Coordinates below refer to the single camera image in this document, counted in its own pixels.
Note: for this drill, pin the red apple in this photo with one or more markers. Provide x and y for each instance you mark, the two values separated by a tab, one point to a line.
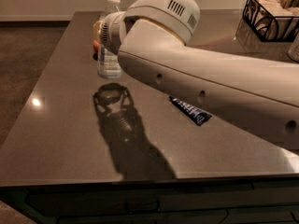
95	46

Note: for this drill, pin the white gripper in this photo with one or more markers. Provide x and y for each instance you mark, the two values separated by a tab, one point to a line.
105	32

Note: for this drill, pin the black wire napkin basket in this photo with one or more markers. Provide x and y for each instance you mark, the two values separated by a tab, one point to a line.
272	29

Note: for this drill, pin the white napkin stack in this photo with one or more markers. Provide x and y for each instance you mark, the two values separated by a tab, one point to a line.
277	8

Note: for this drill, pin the clear blue-labelled plastic bottle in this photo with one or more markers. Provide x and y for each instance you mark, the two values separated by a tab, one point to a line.
108	66

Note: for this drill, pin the dark blue snack bar wrapper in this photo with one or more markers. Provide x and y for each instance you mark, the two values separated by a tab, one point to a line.
195	114

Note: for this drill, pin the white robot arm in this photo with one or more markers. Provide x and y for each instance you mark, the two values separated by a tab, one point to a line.
259	96

